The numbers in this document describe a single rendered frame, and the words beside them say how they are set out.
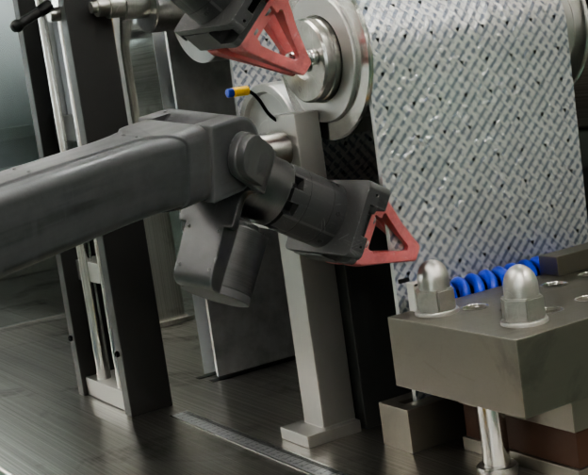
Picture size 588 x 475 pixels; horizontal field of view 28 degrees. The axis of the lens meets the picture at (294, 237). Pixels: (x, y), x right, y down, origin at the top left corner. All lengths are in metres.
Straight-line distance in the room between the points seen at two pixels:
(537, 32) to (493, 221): 0.18
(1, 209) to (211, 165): 0.20
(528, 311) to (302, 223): 0.20
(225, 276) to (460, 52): 0.32
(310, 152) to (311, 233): 0.12
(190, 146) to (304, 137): 0.25
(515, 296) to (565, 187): 0.28
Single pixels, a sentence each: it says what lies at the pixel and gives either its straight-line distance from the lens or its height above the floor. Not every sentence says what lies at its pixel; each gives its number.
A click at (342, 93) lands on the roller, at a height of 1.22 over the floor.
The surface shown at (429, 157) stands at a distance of 1.06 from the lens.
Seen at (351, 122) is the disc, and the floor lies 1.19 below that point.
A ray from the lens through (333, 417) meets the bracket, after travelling 1.12.
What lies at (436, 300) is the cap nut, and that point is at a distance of 0.97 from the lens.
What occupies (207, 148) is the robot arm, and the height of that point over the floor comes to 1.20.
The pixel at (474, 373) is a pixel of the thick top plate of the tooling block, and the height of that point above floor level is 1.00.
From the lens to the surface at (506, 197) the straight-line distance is 1.12.
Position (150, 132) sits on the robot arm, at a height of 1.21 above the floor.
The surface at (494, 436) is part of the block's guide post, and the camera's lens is 0.97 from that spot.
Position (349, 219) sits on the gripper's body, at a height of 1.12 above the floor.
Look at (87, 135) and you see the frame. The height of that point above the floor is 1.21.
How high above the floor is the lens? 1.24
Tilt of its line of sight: 8 degrees down
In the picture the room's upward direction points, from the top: 8 degrees counter-clockwise
